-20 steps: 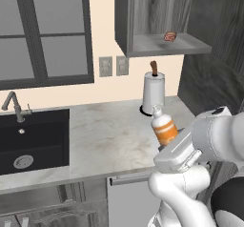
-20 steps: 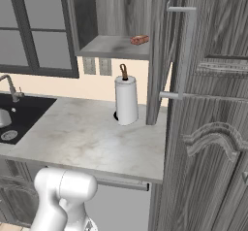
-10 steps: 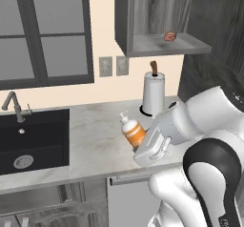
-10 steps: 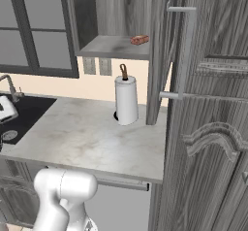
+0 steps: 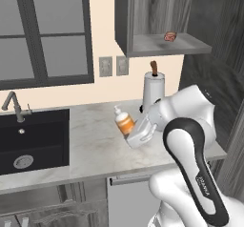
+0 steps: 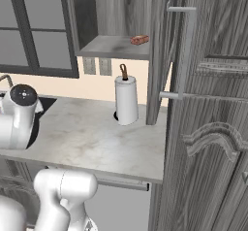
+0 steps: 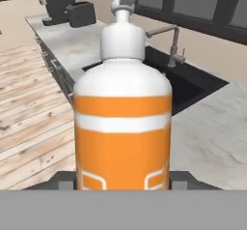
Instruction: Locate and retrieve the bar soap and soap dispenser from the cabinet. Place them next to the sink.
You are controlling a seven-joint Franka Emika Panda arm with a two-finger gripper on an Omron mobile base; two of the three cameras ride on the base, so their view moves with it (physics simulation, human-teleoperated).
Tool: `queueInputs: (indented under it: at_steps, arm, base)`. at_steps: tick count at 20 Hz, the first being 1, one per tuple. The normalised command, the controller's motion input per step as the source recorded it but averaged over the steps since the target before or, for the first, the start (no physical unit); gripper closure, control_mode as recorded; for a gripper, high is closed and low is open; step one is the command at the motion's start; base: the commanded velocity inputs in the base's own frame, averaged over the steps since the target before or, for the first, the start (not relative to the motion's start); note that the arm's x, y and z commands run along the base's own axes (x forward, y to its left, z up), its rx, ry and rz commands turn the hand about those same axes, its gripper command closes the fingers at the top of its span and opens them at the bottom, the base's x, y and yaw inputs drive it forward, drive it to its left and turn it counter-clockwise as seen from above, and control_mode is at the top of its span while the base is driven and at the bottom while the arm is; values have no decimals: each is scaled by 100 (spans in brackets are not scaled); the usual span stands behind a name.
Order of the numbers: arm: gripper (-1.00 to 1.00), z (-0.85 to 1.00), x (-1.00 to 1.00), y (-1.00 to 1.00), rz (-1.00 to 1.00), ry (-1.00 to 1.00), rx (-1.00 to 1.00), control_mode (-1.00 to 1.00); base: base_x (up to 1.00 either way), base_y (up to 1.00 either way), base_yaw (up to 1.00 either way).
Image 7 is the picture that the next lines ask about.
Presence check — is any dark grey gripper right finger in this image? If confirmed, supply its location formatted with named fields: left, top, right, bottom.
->
left=167, top=171, right=223, bottom=191

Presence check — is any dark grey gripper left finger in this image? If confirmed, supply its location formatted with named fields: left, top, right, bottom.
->
left=24, top=171, right=79, bottom=191

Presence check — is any orange and white soap dispenser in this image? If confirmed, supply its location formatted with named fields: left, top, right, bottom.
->
left=72, top=0, right=174, bottom=191

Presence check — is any black sink basin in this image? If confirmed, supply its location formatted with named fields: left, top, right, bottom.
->
left=81, top=44, right=231, bottom=117

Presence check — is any dark base cabinet run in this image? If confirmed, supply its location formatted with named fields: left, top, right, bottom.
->
left=33, top=34, right=77, bottom=106

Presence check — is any grey sink tap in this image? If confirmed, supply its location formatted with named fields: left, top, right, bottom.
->
left=145, top=24, right=187, bottom=69

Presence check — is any black toaster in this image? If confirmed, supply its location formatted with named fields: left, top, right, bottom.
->
left=64, top=1, right=97, bottom=29

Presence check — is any black framed window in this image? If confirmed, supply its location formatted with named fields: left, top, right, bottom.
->
left=117, top=0, right=247, bottom=46

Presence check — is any black coffee machine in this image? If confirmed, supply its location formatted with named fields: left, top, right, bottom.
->
left=38, top=0, right=83, bottom=27

